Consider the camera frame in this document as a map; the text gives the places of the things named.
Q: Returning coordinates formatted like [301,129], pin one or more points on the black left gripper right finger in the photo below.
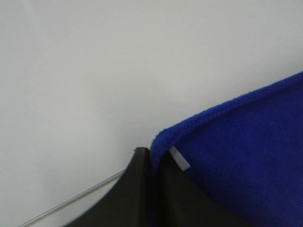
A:
[176,201]

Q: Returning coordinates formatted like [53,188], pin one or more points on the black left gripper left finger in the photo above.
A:
[126,203]

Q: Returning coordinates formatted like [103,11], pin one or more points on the blue microfibre towel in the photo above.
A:
[247,153]

